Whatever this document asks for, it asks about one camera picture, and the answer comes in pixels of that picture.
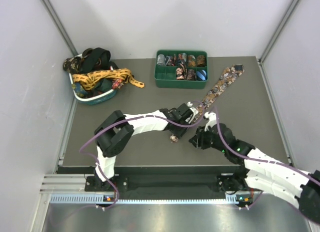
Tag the dark brown rolled tie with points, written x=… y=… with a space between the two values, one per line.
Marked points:
x=201 y=61

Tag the brown floral tie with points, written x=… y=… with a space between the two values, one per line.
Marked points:
x=228 y=76

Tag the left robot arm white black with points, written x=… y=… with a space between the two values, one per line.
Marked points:
x=115 y=132

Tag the grey slotted cable duct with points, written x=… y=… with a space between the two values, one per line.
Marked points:
x=109 y=199

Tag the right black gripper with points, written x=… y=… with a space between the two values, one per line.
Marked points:
x=198 y=140

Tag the black tie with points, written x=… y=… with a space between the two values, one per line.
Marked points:
x=95 y=60

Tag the red patterned tie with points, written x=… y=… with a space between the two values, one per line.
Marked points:
x=117 y=83

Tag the dark floral tie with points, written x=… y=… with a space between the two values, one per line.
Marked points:
x=72 y=65

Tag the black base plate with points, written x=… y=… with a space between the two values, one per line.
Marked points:
x=174 y=182

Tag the left aluminium frame post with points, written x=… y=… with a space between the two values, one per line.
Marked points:
x=59 y=25

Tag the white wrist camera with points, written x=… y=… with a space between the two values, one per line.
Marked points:
x=211 y=118
x=194 y=112

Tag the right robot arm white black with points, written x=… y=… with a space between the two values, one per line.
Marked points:
x=297 y=187

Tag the dark red rolled tie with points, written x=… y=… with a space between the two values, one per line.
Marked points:
x=170 y=60

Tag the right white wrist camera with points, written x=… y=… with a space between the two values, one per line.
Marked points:
x=211 y=118

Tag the grey rolled tie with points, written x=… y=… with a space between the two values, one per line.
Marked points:
x=161 y=60

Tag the green compartment tray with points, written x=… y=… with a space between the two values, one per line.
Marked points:
x=165 y=76

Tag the blue striped rolled tie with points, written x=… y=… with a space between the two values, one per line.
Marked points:
x=201 y=75

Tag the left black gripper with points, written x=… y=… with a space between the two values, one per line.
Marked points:
x=178 y=134

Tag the white teal basket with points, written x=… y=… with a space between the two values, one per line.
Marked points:
x=101 y=92

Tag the brown pink rolled tie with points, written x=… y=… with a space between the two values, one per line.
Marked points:
x=191 y=75

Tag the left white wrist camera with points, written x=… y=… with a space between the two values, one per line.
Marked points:
x=194 y=112

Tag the pink floral rolled tie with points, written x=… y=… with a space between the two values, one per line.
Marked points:
x=180 y=73

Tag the aluminium front rail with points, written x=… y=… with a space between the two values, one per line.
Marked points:
x=64 y=183

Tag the yellow patterned tie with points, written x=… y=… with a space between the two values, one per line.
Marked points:
x=89 y=80

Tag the right aluminium frame post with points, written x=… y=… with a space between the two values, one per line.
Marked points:
x=279 y=29

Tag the teal floral rolled tie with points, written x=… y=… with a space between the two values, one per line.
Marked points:
x=181 y=59

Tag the aluminium frame post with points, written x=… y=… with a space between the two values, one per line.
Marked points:
x=59 y=25
x=279 y=29

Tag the green patterned tie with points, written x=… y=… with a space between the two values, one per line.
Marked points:
x=79 y=90

